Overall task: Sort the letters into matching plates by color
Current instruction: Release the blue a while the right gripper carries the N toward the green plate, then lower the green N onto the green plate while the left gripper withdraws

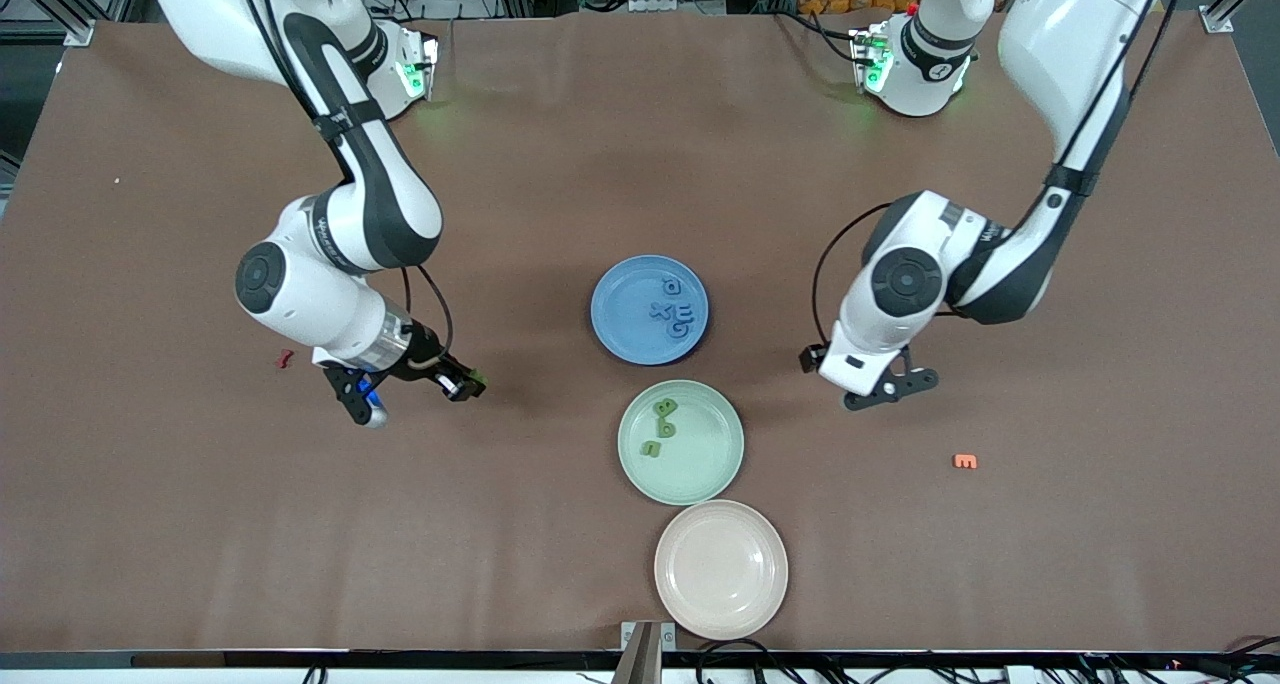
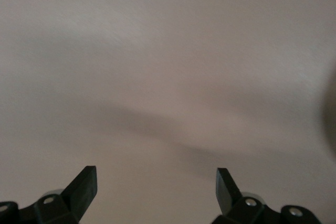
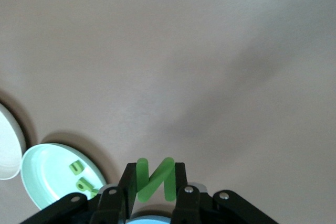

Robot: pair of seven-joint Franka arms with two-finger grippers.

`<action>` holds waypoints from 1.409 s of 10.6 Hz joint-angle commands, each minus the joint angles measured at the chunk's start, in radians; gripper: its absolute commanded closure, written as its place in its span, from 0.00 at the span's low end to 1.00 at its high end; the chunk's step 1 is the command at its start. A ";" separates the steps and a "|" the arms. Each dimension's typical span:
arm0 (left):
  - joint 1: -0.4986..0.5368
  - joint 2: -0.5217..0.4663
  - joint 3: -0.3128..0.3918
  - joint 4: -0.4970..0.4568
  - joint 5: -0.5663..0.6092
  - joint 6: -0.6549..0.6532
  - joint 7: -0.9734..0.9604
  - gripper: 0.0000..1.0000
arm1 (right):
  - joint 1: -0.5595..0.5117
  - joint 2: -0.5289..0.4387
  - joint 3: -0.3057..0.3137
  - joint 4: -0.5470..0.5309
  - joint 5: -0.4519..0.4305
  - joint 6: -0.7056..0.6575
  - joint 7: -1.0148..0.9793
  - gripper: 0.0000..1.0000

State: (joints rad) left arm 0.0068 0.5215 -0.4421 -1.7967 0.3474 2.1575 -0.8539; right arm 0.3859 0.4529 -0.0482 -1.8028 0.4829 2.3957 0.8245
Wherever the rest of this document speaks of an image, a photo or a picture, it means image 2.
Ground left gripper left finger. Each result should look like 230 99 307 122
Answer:
0 165 98 224

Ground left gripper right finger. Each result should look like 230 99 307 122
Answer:
216 167 322 224

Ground brown table mat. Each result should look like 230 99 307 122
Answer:
0 0 336 224

